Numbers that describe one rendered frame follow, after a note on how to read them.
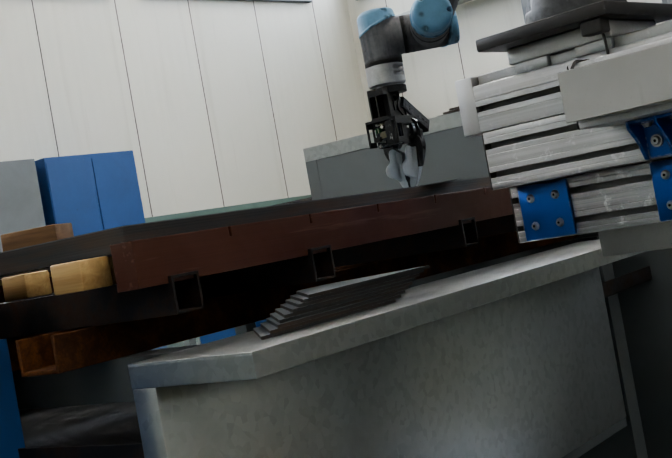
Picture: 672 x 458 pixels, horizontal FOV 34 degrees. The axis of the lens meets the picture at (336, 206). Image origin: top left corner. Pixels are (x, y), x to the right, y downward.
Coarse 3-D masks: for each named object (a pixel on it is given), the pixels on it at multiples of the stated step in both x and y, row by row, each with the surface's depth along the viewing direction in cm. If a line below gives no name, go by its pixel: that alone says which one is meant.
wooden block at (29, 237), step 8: (56, 224) 202; (64, 224) 205; (16, 232) 204; (24, 232) 204; (32, 232) 203; (40, 232) 203; (48, 232) 202; (56, 232) 202; (64, 232) 204; (72, 232) 207; (8, 240) 205; (16, 240) 204; (24, 240) 204; (32, 240) 203; (40, 240) 203; (48, 240) 202; (8, 248) 205; (16, 248) 204
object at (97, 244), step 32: (384, 192) 189; (416, 192) 197; (448, 192) 206; (160, 224) 146; (192, 224) 151; (224, 224) 156; (0, 256) 156; (32, 256) 152; (64, 256) 148; (96, 256) 144
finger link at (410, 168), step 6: (408, 150) 215; (414, 150) 216; (408, 156) 215; (414, 156) 216; (408, 162) 215; (414, 162) 216; (402, 168) 213; (408, 168) 214; (414, 168) 216; (420, 168) 216; (408, 174) 214; (414, 174) 216; (420, 174) 217; (414, 180) 217
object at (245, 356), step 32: (544, 256) 204; (576, 256) 188; (608, 256) 199; (416, 288) 178; (448, 288) 164; (480, 288) 161; (512, 288) 169; (352, 320) 138; (384, 320) 141; (416, 320) 146; (192, 352) 133; (224, 352) 125; (256, 352) 120; (288, 352) 125; (320, 352) 129; (160, 384) 129
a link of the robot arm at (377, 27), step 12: (372, 12) 214; (384, 12) 214; (360, 24) 216; (372, 24) 214; (384, 24) 214; (396, 24) 214; (360, 36) 216; (372, 36) 214; (384, 36) 213; (396, 36) 213; (372, 48) 214; (384, 48) 213; (396, 48) 215; (372, 60) 214; (384, 60) 213; (396, 60) 214
